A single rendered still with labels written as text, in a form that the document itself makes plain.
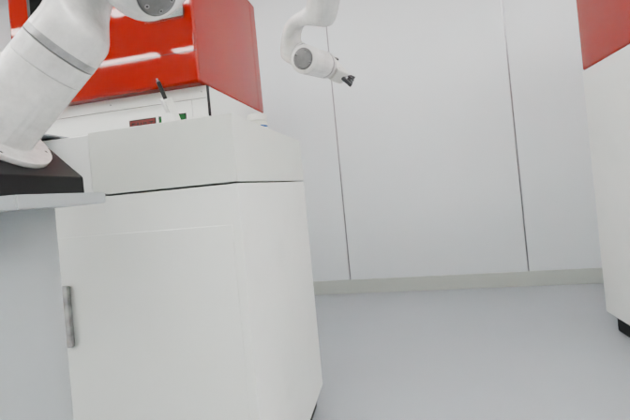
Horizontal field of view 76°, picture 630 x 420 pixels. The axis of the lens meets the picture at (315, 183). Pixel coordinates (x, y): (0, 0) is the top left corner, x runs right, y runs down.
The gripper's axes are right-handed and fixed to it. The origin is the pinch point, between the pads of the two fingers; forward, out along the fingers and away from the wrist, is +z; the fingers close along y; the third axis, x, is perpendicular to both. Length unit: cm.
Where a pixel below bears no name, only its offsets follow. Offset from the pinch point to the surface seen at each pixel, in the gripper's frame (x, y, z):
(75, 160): -43, -5, -80
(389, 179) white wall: -55, 30, 139
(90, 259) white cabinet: -55, 15, -82
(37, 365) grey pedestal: -48, 33, -104
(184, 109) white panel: -51, -31, -19
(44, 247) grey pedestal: -38, 17, -99
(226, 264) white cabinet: -31, 37, -74
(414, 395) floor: -60, 105, -3
